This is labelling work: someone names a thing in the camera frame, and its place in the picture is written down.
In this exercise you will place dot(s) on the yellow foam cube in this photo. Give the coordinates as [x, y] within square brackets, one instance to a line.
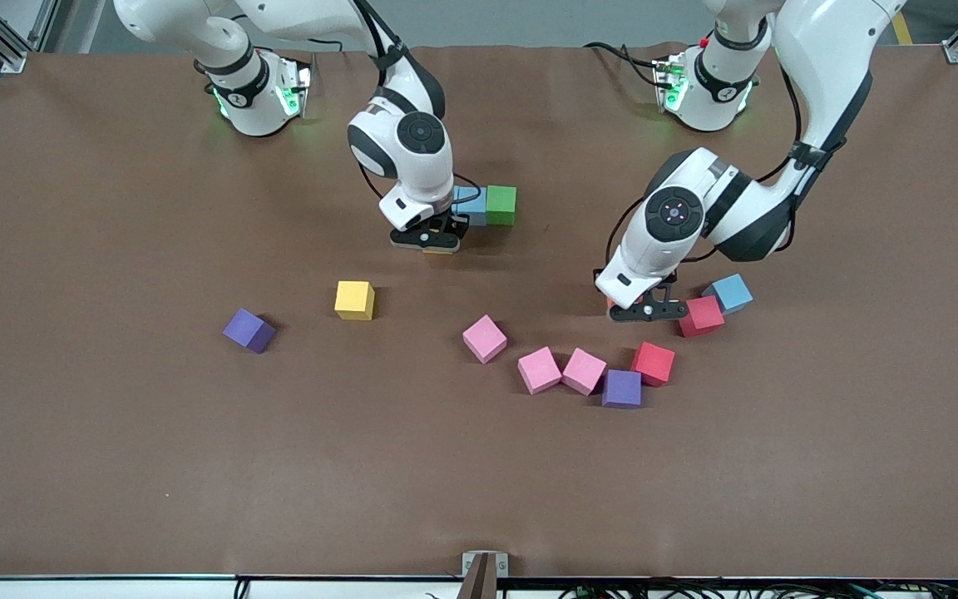
[354, 300]
[439, 250]

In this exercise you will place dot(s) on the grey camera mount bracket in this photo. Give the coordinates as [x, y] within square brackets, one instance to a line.
[484, 574]

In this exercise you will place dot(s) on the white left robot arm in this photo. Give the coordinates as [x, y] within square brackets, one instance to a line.
[828, 42]

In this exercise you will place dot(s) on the green foam cube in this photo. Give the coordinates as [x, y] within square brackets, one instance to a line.
[501, 206]

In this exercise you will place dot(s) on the pink foam cube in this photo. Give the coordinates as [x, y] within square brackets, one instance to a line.
[584, 371]
[484, 339]
[539, 370]

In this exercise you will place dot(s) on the brown table cover sheet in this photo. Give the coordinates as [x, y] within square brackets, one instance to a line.
[113, 466]

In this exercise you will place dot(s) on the orange foam cube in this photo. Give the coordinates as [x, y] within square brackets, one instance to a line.
[614, 304]

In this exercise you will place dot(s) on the purple foam cube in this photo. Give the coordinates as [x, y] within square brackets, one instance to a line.
[621, 388]
[248, 330]

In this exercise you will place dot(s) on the white table edge rail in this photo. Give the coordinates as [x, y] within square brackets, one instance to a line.
[71, 591]

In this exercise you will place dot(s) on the red foam cube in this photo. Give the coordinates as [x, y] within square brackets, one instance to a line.
[654, 363]
[703, 319]

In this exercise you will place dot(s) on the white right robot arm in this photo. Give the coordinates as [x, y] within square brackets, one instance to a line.
[412, 179]

